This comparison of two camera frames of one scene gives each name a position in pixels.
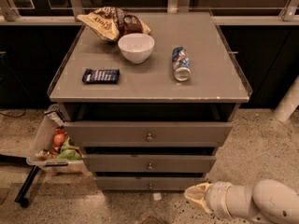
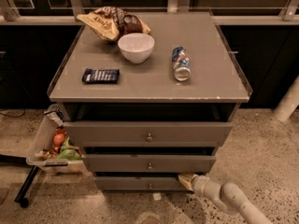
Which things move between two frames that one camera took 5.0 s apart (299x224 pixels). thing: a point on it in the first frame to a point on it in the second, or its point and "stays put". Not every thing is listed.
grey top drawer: x=148 y=134 stays put
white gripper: x=219 y=196 to x=199 y=183
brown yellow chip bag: x=110 y=23 stays put
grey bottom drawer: x=149 y=183 stays put
